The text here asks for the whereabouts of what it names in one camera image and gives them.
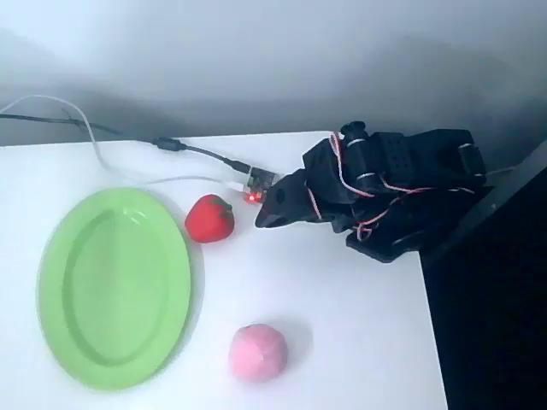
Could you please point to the pink ball toy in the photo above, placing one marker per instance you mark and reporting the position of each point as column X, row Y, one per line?
column 258, row 352

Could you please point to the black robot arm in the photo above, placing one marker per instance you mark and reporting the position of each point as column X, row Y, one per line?
column 440, row 171

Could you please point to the green oval plate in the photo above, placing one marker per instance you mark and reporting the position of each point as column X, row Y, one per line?
column 115, row 290

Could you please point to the small controller circuit board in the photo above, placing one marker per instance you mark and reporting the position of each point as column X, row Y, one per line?
column 258, row 183

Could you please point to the red toy strawberry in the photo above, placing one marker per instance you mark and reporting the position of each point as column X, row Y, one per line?
column 207, row 220

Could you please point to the black side cabinet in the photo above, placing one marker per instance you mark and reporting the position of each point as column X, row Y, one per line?
column 491, row 277

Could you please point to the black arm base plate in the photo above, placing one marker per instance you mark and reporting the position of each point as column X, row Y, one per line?
column 384, row 247

